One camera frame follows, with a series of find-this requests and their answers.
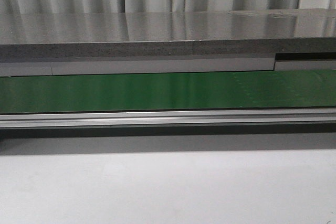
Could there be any green conveyor belt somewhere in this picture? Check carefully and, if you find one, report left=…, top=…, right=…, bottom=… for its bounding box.
left=1, top=70, right=335, bottom=114

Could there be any aluminium conveyor front rail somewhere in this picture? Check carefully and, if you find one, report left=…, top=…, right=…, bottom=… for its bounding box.
left=1, top=108, right=335, bottom=129

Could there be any grey conveyor back rail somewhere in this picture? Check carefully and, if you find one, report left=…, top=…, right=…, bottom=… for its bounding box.
left=1, top=52, right=335, bottom=77

